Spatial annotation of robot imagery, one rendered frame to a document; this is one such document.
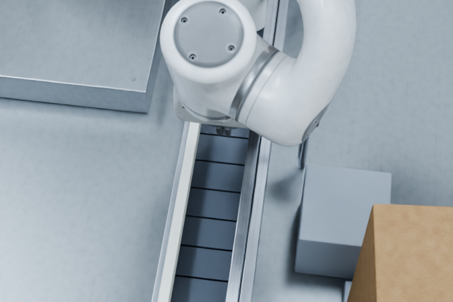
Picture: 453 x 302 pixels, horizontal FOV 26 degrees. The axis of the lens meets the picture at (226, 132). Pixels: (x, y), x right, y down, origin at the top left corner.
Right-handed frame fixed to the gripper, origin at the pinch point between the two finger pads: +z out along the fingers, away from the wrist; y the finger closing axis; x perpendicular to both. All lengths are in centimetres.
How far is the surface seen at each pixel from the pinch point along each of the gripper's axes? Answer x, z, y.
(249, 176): 7.2, -4.7, -3.8
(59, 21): -13.5, 11.6, 24.4
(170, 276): 19.0, -3.9, 3.4
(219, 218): 11.2, 2.6, -0.6
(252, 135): 2.1, -2.8, -3.6
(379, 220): 13.1, -23.6, -16.7
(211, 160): 4.1, 5.3, 1.4
